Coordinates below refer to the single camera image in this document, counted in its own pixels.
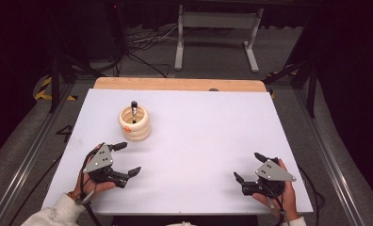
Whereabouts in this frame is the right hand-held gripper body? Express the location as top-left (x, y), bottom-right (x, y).
top-left (241, 155), bottom-right (298, 200)

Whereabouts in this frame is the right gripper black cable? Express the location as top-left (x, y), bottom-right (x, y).
top-left (259, 165), bottom-right (327, 226)

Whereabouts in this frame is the wooden table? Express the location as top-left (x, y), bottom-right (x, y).
top-left (93, 76), bottom-right (268, 93)

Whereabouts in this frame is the black makeup brush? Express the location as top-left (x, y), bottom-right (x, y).
top-left (130, 100), bottom-right (138, 124)

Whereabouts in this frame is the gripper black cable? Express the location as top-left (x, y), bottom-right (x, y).
top-left (79, 142), bottom-right (105, 226)
top-left (259, 165), bottom-right (327, 226)

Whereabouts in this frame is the person's left hand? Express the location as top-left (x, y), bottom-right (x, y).
top-left (71, 143), bottom-right (117, 202)

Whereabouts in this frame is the black floor cable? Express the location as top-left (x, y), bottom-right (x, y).
top-left (8, 153), bottom-right (65, 226)

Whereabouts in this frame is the metal floor rail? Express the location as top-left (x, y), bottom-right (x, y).
top-left (0, 84), bottom-right (79, 226)
top-left (292, 89), bottom-right (368, 226)

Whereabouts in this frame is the person's right hand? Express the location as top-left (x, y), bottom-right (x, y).
top-left (251, 157), bottom-right (300, 221)

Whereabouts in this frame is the cream ribbed brush holder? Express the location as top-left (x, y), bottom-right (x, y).
top-left (117, 104), bottom-right (153, 143)

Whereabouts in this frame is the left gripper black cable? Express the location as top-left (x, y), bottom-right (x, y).
top-left (79, 142), bottom-right (105, 226)

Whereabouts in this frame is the yellow black striped tape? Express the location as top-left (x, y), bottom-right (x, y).
top-left (33, 76), bottom-right (79, 103)

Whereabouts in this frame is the black tripod stand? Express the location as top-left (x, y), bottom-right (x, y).
top-left (47, 51), bottom-right (107, 115)
top-left (262, 57), bottom-right (318, 120)

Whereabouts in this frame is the black equipment box red light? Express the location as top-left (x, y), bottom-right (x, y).
top-left (105, 0), bottom-right (128, 61)

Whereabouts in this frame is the bundle of floor cables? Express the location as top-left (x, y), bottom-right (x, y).
top-left (113, 24), bottom-right (180, 79)

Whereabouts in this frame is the white table board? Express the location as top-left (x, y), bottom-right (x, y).
top-left (42, 89), bottom-right (315, 217)

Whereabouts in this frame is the grey metal stand frame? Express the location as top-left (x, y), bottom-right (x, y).
top-left (173, 4), bottom-right (265, 74)

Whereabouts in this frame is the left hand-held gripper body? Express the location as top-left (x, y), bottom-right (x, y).
top-left (82, 143), bottom-right (131, 189)

